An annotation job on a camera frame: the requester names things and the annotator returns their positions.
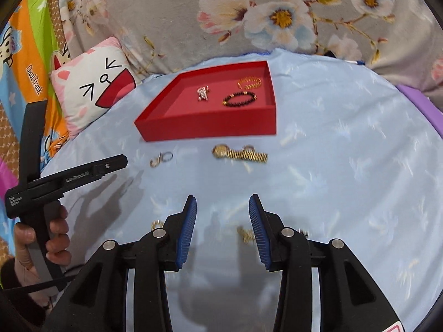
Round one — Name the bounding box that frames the black bead bracelet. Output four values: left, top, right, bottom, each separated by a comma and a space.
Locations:
222, 90, 258, 107

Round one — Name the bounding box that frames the colourful cartoon bedsheet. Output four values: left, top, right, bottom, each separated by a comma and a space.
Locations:
0, 0, 72, 284

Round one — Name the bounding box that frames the blue white pen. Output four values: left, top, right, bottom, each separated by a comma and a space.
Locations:
345, 60, 366, 66

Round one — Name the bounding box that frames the white pink cat pillow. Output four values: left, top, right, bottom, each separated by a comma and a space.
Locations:
50, 37, 138, 139

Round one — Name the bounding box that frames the gold cuff bangle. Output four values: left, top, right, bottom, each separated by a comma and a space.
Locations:
237, 76, 262, 91

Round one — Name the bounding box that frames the gold black clover necklace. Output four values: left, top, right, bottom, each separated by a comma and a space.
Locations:
236, 225, 310, 245

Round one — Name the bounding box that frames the purple mat edge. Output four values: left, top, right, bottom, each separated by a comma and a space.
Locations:
396, 85, 442, 121

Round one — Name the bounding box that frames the grey floral blanket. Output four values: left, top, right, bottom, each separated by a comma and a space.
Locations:
59, 0, 442, 105

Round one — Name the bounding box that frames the red cardboard box tray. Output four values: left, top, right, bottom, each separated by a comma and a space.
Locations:
134, 61, 277, 142

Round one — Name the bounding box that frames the left human hand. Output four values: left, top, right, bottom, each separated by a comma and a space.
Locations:
7, 199, 71, 307

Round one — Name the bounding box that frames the gold wrist watch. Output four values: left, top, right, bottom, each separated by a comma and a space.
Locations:
212, 144, 268, 164

